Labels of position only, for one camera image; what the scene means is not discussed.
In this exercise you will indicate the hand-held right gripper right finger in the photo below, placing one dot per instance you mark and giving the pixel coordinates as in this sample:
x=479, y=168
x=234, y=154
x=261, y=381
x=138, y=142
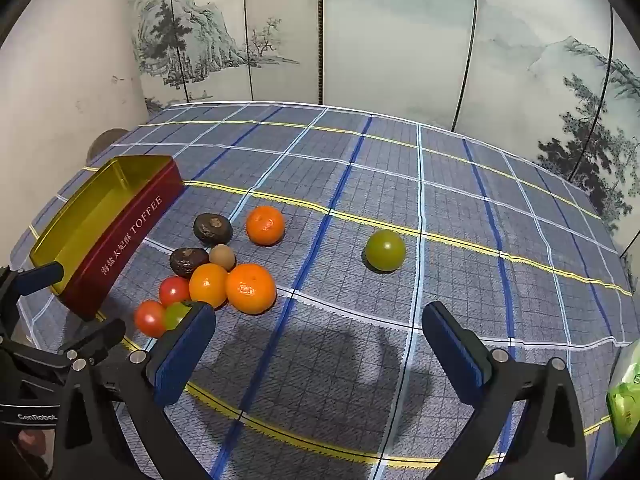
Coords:
x=452, y=355

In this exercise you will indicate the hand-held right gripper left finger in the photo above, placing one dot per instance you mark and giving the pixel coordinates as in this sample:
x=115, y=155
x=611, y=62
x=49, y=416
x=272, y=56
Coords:
x=186, y=360

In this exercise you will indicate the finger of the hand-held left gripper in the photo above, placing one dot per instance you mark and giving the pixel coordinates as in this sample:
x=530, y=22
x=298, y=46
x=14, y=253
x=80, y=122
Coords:
x=42, y=277
x=100, y=337

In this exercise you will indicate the green cherry tomato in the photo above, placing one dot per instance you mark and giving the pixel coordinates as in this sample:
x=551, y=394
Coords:
x=175, y=316

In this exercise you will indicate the red cherry tomato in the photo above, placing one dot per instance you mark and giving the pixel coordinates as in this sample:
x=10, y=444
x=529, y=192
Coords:
x=149, y=318
x=174, y=290

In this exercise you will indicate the smooth yellow-orange mandarin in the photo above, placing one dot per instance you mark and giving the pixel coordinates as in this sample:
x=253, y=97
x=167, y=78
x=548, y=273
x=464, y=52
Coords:
x=207, y=286

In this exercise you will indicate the red and gold tin box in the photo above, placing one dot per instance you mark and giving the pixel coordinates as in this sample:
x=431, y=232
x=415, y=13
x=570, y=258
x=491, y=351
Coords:
x=125, y=230

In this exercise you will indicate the large orange mandarin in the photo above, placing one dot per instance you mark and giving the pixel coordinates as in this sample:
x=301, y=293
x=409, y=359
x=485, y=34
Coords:
x=251, y=289

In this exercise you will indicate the dark brown passion fruit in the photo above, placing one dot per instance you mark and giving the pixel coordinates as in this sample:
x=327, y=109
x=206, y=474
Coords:
x=212, y=228
x=187, y=262

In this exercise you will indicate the dimpled orange mandarin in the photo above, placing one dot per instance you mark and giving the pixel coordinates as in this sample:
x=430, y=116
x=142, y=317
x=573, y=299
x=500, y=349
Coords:
x=265, y=226

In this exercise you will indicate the small brown longan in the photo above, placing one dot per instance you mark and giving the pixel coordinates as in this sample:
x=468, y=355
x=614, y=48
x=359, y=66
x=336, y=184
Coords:
x=222, y=257

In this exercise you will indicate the large green round fruit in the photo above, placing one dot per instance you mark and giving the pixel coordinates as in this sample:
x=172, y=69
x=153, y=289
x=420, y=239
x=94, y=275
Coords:
x=385, y=251

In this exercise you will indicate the green plastic bag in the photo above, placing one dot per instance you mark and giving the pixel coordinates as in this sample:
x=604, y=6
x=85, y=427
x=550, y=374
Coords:
x=627, y=400

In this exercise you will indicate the blue checked tablecloth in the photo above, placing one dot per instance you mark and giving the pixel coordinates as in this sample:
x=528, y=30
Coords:
x=350, y=170

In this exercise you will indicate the landscape painted folding screen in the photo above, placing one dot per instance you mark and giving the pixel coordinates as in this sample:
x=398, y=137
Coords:
x=400, y=35

